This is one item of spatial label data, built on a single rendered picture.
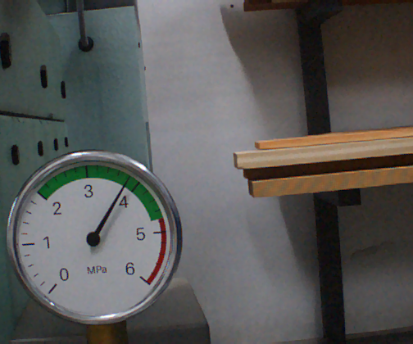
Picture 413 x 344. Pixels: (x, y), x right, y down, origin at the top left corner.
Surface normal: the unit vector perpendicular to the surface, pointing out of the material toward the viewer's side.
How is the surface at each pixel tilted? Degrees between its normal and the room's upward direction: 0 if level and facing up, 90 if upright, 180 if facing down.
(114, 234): 90
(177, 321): 0
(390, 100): 90
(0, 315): 90
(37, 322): 0
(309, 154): 89
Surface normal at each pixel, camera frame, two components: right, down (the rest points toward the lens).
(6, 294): 0.46, 0.00
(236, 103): 0.05, 0.05
